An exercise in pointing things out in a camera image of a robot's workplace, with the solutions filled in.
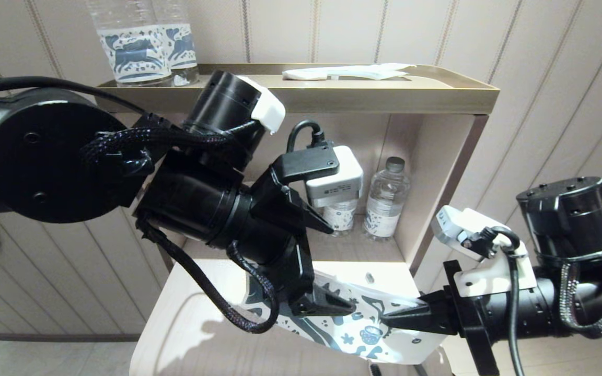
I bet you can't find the white plastic sachet wrapper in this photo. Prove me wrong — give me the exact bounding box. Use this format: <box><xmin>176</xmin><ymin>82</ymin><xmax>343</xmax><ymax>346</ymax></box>
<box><xmin>282</xmin><ymin>63</ymin><xmax>417</xmax><ymax>82</ymax></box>

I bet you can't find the beige brown shelf unit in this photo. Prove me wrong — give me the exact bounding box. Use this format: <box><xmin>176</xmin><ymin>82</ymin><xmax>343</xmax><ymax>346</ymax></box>
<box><xmin>95</xmin><ymin>63</ymin><xmax>501</xmax><ymax>277</ymax></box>

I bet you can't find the smooth black left arm cable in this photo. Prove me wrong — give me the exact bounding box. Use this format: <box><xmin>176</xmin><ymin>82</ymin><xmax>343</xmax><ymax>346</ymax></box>
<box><xmin>0</xmin><ymin>76</ymin><xmax>150</xmax><ymax>116</ymax></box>

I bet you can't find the white horse-print paper pouch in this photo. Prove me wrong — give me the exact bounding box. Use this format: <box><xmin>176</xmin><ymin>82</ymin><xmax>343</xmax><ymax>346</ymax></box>
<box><xmin>244</xmin><ymin>269</ymin><xmax>448</xmax><ymax>365</ymax></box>

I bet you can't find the black camera cable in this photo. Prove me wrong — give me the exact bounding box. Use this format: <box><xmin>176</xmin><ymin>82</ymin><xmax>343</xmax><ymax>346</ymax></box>
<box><xmin>286</xmin><ymin>120</ymin><xmax>329</xmax><ymax>153</ymax></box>
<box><xmin>481</xmin><ymin>226</ymin><xmax>527</xmax><ymax>376</ymax></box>

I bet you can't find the silver braided right arm cable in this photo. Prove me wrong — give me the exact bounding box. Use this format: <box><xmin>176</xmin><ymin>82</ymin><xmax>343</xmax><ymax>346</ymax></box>
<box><xmin>559</xmin><ymin>260</ymin><xmax>602</xmax><ymax>338</ymax></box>

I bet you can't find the black left camera cable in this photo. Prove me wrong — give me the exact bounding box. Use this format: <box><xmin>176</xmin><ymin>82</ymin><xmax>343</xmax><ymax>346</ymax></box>
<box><xmin>286</xmin><ymin>120</ymin><xmax>329</xmax><ymax>153</ymax></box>

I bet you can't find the black right camera cable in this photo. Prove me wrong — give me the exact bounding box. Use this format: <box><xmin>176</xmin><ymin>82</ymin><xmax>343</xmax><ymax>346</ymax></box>
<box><xmin>481</xmin><ymin>226</ymin><xmax>527</xmax><ymax>376</ymax></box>

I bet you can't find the large horse-label water bottle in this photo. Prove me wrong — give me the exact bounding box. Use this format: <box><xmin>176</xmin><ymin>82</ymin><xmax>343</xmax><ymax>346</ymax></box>
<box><xmin>86</xmin><ymin>0</ymin><xmax>174</xmax><ymax>87</ymax></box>
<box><xmin>152</xmin><ymin>0</ymin><xmax>201</xmax><ymax>86</ymax></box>

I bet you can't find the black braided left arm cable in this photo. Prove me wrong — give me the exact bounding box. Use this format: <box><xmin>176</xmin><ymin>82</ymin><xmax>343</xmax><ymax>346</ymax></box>
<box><xmin>79</xmin><ymin>120</ymin><xmax>281</xmax><ymax>335</ymax></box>

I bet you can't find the small clear water bottle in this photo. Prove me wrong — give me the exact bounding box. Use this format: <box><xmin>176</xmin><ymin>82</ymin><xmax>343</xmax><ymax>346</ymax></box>
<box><xmin>323</xmin><ymin>197</ymin><xmax>360</xmax><ymax>237</ymax></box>
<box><xmin>362</xmin><ymin>157</ymin><xmax>412</xmax><ymax>242</ymax></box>

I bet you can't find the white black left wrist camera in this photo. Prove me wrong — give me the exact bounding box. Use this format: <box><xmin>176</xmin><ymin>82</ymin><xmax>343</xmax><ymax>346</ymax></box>
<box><xmin>272</xmin><ymin>141</ymin><xmax>365</xmax><ymax>209</ymax></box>

